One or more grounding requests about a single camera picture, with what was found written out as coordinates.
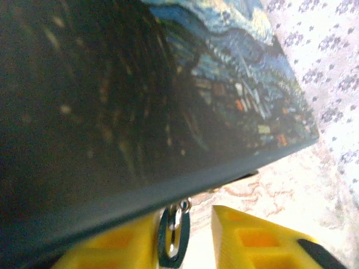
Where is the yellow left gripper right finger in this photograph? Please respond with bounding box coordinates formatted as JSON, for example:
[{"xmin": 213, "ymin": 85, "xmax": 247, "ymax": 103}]
[{"xmin": 211, "ymin": 205, "xmax": 348, "ymax": 269}]

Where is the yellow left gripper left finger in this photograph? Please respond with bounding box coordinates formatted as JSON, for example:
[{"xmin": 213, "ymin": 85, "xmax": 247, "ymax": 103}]
[{"xmin": 54, "ymin": 215, "xmax": 160, "ymax": 269}]

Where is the starry night painted tin box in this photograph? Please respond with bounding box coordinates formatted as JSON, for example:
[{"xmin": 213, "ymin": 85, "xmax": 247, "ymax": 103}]
[{"xmin": 0, "ymin": 0, "xmax": 320, "ymax": 254}]

